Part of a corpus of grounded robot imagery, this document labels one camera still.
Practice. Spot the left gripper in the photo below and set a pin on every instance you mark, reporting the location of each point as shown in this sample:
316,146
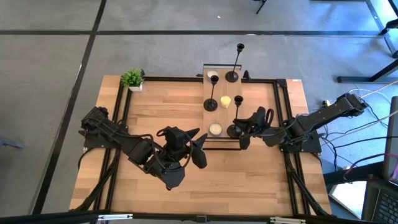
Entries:
172,169

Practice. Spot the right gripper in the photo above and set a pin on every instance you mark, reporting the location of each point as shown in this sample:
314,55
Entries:
264,133

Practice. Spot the black metal candlestick holder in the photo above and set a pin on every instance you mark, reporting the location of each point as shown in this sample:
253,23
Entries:
231,133
211,105
232,76

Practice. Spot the white tealight candle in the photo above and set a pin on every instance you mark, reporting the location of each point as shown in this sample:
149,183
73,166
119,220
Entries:
215,129

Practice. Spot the yellow candle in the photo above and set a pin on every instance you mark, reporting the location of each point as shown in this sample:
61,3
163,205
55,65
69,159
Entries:
225,102

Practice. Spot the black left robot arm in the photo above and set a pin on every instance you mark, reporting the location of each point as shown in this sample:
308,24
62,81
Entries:
124,141

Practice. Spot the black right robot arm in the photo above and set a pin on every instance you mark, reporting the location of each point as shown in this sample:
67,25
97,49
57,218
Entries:
326,115

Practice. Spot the green plant in white pot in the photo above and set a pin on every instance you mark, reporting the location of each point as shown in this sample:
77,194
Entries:
132,79

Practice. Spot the white flat board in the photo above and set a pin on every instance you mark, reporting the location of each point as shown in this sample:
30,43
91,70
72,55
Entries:
349,196

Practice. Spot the gray computer monitor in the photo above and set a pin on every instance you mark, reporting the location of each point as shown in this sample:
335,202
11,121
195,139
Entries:
392,140

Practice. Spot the dark laptop computer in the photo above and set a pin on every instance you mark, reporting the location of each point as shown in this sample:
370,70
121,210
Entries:
384,205

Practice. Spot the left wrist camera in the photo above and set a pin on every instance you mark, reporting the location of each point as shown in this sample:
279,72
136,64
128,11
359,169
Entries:
176,140

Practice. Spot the wooden shelf riser black frame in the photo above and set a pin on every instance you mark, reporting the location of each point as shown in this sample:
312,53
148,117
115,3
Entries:
226,88

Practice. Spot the black aluminium rail frame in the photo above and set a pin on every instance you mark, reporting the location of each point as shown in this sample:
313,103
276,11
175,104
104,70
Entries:
262,80

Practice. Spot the silver aluminium bracket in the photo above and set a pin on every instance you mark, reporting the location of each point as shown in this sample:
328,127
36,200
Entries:
115,216
287,220

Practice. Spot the black desk leg frame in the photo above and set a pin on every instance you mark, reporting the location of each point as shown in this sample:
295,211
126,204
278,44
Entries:
357,79

